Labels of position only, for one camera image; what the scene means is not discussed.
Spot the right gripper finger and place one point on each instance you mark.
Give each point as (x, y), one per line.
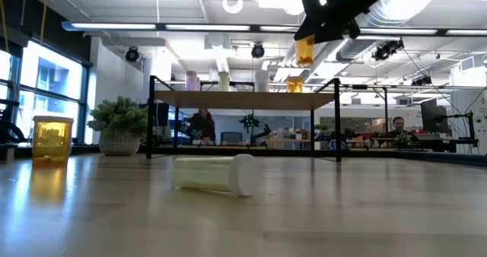
(335, 29)
(312, 21)

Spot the orange bottle with clear tape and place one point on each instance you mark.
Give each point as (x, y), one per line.
(305, 53)

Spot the short wide orange pill bottle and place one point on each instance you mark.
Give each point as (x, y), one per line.
(52, 143)

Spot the black spotlight cluster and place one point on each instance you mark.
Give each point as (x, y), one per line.
(384, 51)

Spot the black ceiling spotlight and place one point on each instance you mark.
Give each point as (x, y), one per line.
(422, 81)
(132, 54)
(257, 51)

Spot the person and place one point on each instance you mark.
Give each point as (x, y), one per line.
(398, 124)
(201, 125)

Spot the blue white round object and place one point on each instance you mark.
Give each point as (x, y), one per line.
(344, 146)

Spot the long ceiling light bar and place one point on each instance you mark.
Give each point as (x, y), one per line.
(464, 32)

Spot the small background plant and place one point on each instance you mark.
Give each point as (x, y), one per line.
(403, 140)
(197, 135)

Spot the black monitor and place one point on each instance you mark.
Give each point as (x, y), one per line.
(433, 120)

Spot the green potted plant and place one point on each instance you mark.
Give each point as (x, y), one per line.
(118, 116)

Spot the large window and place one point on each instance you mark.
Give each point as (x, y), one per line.
(53, 78)

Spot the silver ventilation duct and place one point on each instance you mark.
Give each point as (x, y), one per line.
(363, 49)

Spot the wooden shelf black metal frame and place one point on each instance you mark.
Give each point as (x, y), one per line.
(243, 99)

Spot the black metal table frame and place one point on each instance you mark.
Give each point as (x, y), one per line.
(80, 150)

